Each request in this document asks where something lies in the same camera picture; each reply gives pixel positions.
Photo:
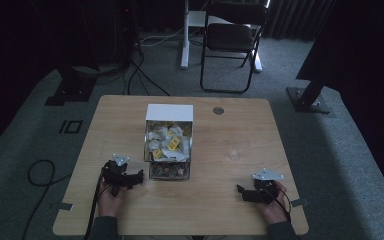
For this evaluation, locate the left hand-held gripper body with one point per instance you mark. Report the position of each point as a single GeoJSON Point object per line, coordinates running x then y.
{"type": "Point", "coordinates": [117, 173]}

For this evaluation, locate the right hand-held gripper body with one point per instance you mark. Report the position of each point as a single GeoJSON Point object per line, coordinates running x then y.
{"type": "Point", "coordinates": [266, 188]}

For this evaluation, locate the person's right hand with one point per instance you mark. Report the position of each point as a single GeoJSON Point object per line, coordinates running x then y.
{"type": "Point", "coordinates": [275, 211]}

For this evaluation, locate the person's left hand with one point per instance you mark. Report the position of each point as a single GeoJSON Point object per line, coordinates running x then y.
{"type": "Point", "coordinates": [110, 203]}

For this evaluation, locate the pile of dark packets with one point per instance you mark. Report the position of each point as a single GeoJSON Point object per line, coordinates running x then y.
{"type": "Point", "coordinates": [168, 170]}

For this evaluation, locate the clear glass cup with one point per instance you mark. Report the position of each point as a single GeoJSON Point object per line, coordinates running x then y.
{"type": "Point", "coordinates": [235, 154]}

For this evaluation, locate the grey tape strip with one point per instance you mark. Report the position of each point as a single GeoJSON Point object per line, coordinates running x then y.
{"type": "Point", "coordinates": [299, 202]}

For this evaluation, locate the pile of white tea bags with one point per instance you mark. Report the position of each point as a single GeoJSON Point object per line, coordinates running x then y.
{"type": "Point", "coordinates": [168, 143]}

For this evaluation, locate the clear box with white lid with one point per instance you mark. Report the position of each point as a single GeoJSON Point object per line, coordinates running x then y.
{"type": "Point", "coordinates": [168, 113]}

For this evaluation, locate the round grey table grommet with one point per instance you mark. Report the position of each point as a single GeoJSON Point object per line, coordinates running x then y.
{"type": "Point", "coordinates": [218, 110]}

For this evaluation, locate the black stand with square base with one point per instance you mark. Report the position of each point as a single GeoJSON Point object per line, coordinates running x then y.
{"type": "Point", "coordinates": [73, 88]}

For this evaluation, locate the black folding chair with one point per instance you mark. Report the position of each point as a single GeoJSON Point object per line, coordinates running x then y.
{"type": "Point", "coordinates": [229, 36]}

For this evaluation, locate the dark curtain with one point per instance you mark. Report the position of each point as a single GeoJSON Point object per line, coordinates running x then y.
{"type": "Point", "coordinates": [296, 18]}

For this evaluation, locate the black post with base plate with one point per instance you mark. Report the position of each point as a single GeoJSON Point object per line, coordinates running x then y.
{"type": "Point", "coordinates": [308, 98]}

